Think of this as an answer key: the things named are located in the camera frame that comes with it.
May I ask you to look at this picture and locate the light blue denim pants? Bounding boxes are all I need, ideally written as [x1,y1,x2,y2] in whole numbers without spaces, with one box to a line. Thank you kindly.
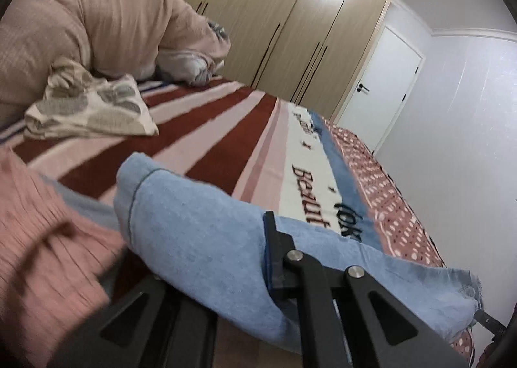
[114,153,484,353]

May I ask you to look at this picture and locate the pink checked pants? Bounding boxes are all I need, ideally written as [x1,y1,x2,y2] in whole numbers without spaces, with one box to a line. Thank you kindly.
[1,148,123,367]

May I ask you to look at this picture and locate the striped pink bed blanket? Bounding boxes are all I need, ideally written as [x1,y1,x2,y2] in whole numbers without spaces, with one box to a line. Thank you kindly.
[0,75,477,368]

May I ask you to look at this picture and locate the leaf pattern pillowcase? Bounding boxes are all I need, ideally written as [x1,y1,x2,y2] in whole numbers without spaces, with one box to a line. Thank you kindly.
[25,57,159,139]

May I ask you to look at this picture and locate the white door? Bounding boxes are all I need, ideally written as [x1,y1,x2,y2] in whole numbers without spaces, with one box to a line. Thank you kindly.
[337,27,423,152]

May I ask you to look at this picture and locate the pink ribbed duvet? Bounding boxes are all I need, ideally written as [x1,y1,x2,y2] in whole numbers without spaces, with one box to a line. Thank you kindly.
[1,0,230,125]

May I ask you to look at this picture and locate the beige wooden wardrobe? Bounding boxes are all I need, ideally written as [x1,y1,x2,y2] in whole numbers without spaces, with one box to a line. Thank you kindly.
[186,0,391,119]

